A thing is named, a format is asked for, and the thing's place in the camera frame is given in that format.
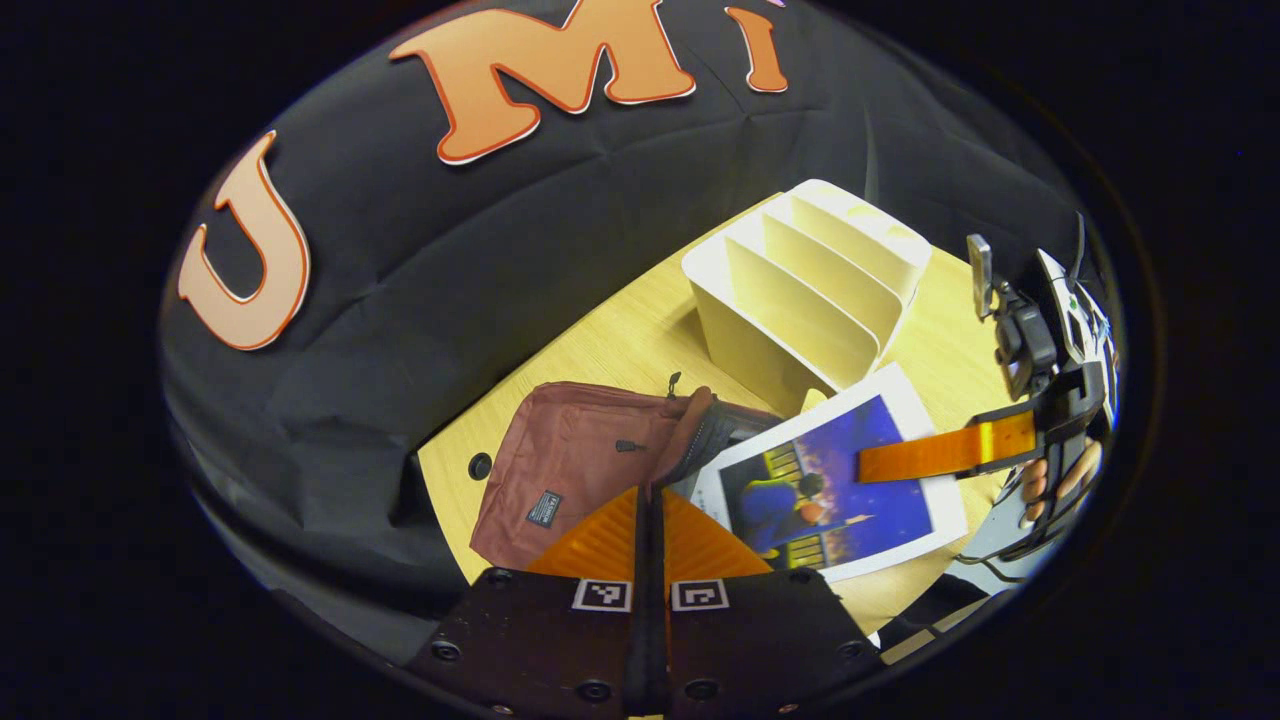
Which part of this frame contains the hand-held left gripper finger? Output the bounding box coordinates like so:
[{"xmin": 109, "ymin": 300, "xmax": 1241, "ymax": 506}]
[
  {"xmin": 405, "ymin": 487, "xmax": 651, "ymax": 717},
  {"xmin": 650, "ymin": 488, "xmax": 883, "ymax": 717}
]

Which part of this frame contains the blue cover book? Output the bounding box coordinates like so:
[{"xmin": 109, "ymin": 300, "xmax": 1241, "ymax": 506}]
[{"xmin": 690, "ymin": 362, "xmax": 969, "ymax": 584}]

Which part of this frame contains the maroon schoolbag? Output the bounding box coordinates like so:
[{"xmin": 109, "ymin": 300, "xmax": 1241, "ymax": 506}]
[{"xmin": 470, "ymin": 372, "xmax": 786, "ymax": 571}]

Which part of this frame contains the white bookshelf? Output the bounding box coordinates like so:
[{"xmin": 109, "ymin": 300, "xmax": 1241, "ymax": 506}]
[{"xmin": 682, "ymin": 178, "xmax": 933, "ymax": 419}]

